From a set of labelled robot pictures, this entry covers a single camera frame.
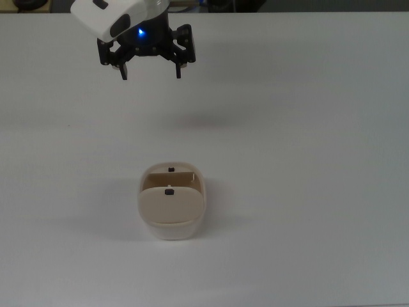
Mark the small cream trash can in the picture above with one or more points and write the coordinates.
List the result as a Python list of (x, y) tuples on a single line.
[(172, 231)]

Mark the dark equipment beyond table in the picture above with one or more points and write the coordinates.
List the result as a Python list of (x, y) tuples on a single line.
[(236, 4)]

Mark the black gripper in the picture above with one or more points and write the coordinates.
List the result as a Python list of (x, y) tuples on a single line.
[(150, 41)]

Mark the black round object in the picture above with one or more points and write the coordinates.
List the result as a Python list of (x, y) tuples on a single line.
[(25, 4)]

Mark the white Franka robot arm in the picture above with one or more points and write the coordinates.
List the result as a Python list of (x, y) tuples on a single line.
[(96, 16)]

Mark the cream trash can lid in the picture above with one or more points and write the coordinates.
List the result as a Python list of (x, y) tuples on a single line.
[(171, 206)]

